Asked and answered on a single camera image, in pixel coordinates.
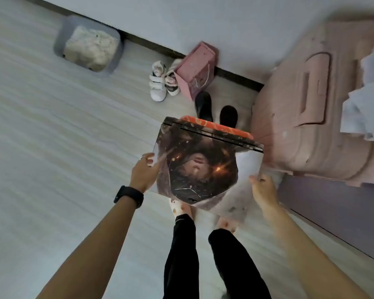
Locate person's right hand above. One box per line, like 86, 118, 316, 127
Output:
249, 174, 281, 216

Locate person's left hand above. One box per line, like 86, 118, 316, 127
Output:
129, 152, 165, 194

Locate laptop with printed lid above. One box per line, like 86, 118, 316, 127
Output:
149, 116, 265, 222

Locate person's right forearm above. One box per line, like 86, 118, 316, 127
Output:
266, 204, 372, 299

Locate person's left forearm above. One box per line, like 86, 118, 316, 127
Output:
37, 197, 138, 299

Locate black smartwatch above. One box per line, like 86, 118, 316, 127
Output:
113, 185, 145, 209

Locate grey purple cabinet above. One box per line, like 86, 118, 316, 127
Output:
277, 174, 374, 267

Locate orange patterned stool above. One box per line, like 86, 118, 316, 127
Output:
180, 115, 255, 141

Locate pink suitcase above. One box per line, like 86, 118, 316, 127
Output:
250, 19, 374, 188

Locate black shoe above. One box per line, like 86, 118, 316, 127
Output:
219, 105, 239, 129
194, 91, 214, 123

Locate white child's shoe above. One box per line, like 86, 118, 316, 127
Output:
149, 61, 168, 102
165, 58, 184, 97

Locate black trousers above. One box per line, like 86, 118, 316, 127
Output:
163, 213, 272, 299

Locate pink gift bag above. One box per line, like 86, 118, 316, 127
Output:
173, 41, 219, 102

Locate white crumpled cloth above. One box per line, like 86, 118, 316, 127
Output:
340, 42, 374, 142

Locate white bag in bin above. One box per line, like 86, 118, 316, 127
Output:
63, 25, 120, 72

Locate grey plastic bin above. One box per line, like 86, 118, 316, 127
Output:
53, 15, 124, 76

